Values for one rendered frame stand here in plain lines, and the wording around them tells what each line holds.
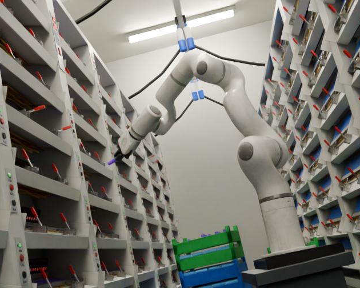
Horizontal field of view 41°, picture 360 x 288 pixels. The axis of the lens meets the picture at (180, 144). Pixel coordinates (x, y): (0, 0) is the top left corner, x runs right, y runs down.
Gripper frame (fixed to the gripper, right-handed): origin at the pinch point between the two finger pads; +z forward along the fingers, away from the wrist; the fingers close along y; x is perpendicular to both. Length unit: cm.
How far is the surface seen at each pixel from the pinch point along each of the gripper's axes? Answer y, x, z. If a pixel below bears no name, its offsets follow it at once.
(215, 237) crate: 44, 42, 0
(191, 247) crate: 42, 37, 11
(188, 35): -167, 122, -2
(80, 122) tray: -12.3, -20.6, -4.2
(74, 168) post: 20.1, -31.8, -5.9
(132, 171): -56, 67, 62
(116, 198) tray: -3.1, 20.7, 34.0
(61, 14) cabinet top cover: -72, -28, -23
